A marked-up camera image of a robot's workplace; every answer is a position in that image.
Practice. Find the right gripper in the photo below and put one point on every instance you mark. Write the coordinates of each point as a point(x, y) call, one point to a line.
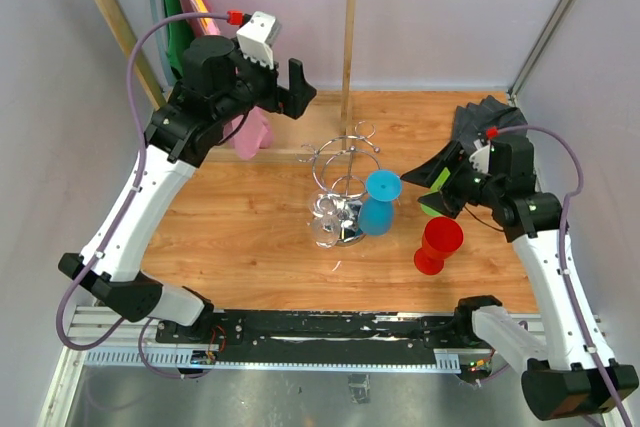
point(444, 201)

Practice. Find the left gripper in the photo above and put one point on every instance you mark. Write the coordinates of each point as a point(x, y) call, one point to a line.
point(291, 101)

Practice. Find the green wine glass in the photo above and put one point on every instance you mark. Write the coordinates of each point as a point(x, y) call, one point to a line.
point(432, 203)

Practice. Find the red wine glass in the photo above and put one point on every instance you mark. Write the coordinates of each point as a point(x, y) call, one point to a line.
point(441, 238)

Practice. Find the blue wine glass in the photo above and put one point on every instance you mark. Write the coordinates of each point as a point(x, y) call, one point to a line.
point(377, 212)

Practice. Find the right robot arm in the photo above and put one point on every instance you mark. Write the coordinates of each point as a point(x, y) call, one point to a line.
point(571, 371)

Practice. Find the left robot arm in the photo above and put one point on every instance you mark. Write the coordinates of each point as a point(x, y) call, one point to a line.
point(219, 84)

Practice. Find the chrome wine glass rack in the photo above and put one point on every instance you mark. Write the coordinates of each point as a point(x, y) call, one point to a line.
point(333, 170)

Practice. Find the clear wine glass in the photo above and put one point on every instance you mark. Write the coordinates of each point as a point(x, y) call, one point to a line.
point(328, 211)

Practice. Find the wooden clothes rack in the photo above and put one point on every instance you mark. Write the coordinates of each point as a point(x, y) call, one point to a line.
point(328, 116)

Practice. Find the grey folded cloth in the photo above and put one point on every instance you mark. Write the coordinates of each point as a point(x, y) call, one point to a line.
point(471, 122)

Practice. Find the green garment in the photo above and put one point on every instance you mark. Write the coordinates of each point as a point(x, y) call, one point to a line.
point(176, 37)

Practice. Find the grey-blue hanger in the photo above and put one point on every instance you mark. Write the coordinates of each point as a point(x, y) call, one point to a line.
point(155, 12)

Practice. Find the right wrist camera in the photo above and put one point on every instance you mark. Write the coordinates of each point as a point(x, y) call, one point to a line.
point(480, 158)

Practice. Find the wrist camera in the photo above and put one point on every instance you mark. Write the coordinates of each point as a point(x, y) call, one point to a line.
point(480, 158)
point(256, 38)

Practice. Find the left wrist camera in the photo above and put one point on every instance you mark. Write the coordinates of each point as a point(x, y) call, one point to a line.
point(256, 38)

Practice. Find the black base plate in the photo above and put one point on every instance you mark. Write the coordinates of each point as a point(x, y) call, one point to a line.
point(324, 337)

